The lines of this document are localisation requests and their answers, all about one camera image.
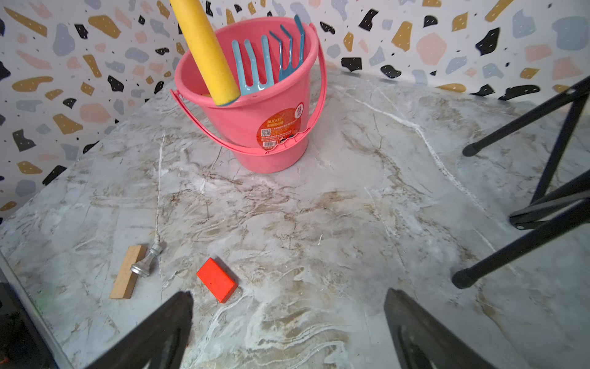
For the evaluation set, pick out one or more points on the wooden rectangular block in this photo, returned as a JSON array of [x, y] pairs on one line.
[[126, 278]]

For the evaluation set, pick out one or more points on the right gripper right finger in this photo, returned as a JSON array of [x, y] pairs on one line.
[[421, 341]]

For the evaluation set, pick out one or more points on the red rectangular block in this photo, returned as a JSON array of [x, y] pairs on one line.
[[217, 280]]

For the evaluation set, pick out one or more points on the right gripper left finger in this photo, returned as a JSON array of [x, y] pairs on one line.
[[158, 342]]

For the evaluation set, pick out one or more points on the silver metal chess pawn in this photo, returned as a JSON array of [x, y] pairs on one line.
[[143, 268]]

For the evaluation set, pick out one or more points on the pink plastic bucket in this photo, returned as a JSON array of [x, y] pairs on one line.
[[268, 130]]

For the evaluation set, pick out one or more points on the light blue garden fork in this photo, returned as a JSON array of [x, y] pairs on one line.
[[256, 84]]

